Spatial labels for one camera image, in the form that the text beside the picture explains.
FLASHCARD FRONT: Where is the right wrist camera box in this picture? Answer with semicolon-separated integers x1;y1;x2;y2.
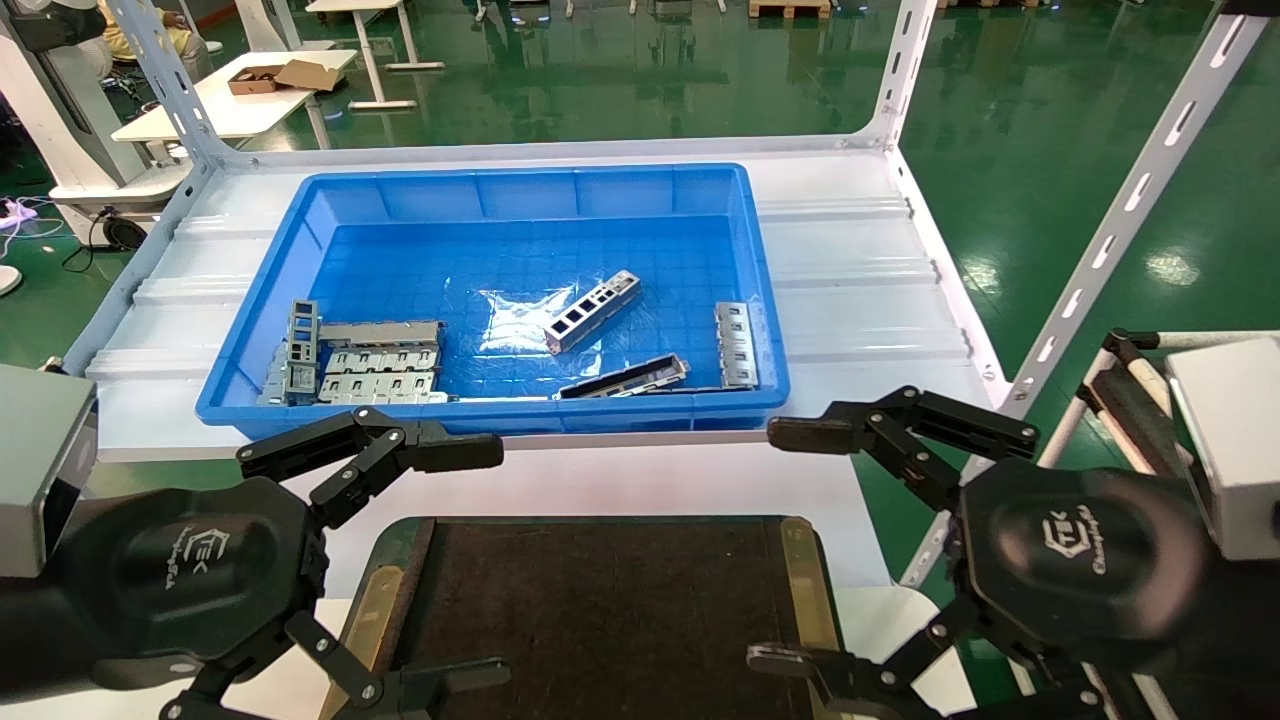
1165;338;1280;561

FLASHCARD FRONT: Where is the dark metal bracket part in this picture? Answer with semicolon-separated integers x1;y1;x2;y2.
556;354;691;401

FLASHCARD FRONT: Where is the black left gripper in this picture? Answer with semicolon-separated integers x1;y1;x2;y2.
45;405;512;720

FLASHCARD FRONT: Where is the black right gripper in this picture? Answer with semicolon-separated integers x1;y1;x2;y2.
745;386;1217;720

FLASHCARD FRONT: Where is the white table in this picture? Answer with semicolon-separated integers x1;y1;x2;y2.
305;0;446;111
110;48;359;151

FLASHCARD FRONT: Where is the blue plastic bin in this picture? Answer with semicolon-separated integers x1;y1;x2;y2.
195;163;791;443

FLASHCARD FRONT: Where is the white metal shelf rack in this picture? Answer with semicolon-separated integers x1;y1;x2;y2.
62;0;1280;591

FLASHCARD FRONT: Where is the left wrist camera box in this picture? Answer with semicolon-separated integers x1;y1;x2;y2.
0;365;98;579

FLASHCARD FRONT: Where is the white purple cable bundle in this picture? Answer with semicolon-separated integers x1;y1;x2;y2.
0;195;61;241

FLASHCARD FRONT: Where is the black cart with cream rails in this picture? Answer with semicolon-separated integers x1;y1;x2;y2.
1040;328;1280;481

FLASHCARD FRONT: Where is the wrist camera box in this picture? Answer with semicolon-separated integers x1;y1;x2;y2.
1165;338;1280;561
0;365;98;579

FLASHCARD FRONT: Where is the grey metal bracket part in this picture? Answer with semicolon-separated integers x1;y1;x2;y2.
285;299;321;404
318;320;446;351
318;372;449;405
322;346;441;375
545;270;642;356
258;345;291;406
714;301;761;390

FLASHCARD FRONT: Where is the clear plastic film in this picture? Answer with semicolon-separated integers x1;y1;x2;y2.
478;283;606;361

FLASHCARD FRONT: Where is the person in yellow clothes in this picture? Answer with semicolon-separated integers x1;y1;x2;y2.
98;0;213;81

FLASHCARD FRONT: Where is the white machine column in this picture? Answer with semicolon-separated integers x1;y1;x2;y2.
0;0;191;216

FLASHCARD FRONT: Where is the open cardboard box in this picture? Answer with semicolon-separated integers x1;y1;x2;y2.
228;60;341;97

